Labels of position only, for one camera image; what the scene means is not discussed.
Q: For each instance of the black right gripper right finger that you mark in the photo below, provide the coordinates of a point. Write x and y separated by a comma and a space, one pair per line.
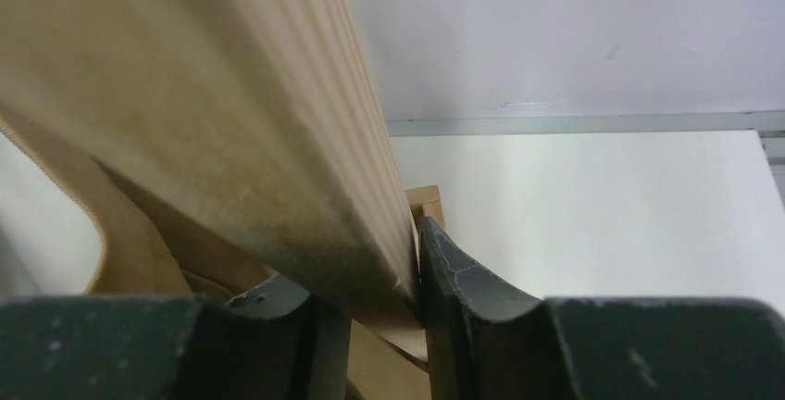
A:
486, 339

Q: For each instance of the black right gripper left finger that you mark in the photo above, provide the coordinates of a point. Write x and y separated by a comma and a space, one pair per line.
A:
276, 341

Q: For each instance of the brown skirt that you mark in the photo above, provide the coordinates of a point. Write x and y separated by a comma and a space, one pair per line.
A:
71, 226

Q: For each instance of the wooden clothes rack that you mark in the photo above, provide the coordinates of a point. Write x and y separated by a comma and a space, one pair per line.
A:
256, 119

